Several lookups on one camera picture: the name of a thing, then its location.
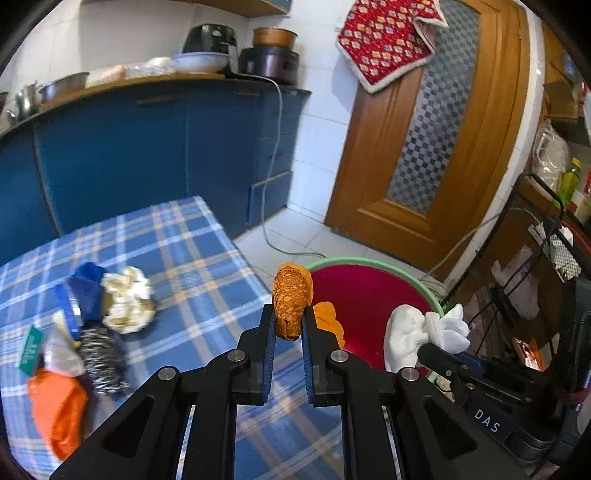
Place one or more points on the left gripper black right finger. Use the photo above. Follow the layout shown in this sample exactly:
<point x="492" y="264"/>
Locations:
<point x="396" y="426"/>

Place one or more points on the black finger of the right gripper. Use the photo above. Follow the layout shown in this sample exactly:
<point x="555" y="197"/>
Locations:
<point x="447" y="364"/>

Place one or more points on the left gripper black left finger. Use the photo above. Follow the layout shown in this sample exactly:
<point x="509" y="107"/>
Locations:
<point x="181" y="424"/>

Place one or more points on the white tissue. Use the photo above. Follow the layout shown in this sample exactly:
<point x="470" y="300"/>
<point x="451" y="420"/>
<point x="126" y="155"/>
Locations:
<point x="408" y="329"/>

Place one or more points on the steel wool scrubber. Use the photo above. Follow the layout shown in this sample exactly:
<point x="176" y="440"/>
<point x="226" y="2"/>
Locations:
<point x="103" y="362"/>

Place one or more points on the cream paper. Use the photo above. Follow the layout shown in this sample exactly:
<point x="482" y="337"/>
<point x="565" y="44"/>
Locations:
<point x="127" y="303"/>

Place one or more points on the teal medicine box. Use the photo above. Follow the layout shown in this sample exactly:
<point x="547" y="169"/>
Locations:
<point x="30" y="351"/>

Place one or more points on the blue knitted cloth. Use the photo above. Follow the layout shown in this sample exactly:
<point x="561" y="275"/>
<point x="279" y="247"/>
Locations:
<point x="80" y="298"/>

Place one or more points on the orange mesh scrubber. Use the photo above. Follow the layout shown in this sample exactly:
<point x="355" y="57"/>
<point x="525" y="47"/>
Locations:
<point x="293" y="291"/>

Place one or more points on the blue kitchen cabinet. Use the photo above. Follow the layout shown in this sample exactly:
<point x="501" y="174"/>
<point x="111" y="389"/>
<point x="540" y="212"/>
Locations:
<point x="229" y="142"/>

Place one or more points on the orange plastic bag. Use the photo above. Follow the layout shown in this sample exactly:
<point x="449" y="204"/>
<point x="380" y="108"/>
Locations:
<point x="58" y="406"/>

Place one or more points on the red basin green rim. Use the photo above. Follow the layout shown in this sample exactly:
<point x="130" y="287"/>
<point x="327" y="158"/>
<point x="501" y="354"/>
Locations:
<point x="364" y="293"/>

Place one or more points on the white plastic wrapper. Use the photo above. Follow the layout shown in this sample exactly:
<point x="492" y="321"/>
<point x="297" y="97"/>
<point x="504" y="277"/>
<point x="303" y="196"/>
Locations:
<point x="59" y="350"/>

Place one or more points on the orange cloth in basin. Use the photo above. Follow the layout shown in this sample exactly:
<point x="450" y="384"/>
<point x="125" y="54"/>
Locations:
<point x="327" y="321"/>

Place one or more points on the blue plaid tablecloth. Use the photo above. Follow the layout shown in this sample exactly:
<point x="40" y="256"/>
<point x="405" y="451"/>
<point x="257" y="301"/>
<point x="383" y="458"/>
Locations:
<point x="206" y="295"/>

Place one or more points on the wooden door glass panel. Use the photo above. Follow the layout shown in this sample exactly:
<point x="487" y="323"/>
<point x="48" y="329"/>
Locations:
<point x="424" y="158"/>

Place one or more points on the green bottle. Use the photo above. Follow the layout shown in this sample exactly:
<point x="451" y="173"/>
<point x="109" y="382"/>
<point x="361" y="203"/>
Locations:
<point x="569" y="182"/>

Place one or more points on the white plastic bag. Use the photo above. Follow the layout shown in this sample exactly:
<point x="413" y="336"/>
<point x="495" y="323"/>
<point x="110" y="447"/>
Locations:
<point x="551" y="155"/>

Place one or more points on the red patterned quilted cloth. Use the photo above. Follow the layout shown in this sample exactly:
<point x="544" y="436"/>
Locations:
<point x="386" y="39"/>

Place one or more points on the dark rice cooker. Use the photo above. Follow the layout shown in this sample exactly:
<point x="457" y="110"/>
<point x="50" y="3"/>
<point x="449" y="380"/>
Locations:
<point x="271" y="56"/>

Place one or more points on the steel kettle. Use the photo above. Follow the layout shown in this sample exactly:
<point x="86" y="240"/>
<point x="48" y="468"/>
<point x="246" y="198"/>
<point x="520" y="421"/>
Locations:
<point x="27" y="104"/>

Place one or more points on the steel basin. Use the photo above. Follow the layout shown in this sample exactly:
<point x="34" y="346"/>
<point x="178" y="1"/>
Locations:
<point x="57" y="88"/>

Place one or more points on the white enamel bowl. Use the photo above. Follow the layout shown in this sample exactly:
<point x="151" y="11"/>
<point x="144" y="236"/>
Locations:
<point x="200" y="62"/>

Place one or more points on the black air fryer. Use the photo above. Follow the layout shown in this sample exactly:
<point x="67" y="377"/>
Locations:
<point x="214" y="38"/>

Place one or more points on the black wire rack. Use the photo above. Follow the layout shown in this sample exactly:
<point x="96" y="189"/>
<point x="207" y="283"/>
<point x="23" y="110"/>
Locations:
<point x="513" y="289"/>

